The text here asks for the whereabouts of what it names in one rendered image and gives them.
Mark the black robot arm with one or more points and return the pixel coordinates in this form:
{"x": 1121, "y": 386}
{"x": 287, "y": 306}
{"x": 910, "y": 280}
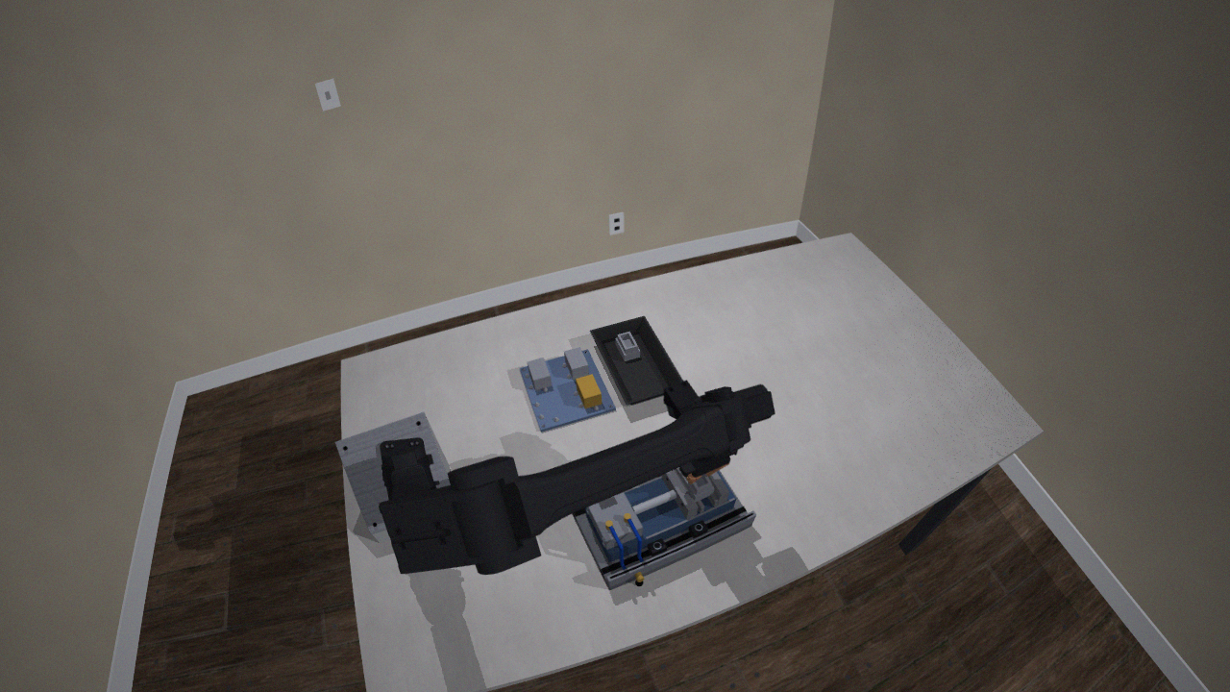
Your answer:
{"x": 475, "y": 517}

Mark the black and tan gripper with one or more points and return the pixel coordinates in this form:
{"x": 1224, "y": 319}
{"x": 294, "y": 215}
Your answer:
{"x": 694, "y": 469}

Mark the yellow block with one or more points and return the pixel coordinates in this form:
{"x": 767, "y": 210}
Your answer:
{"x": 589, "y": 391}

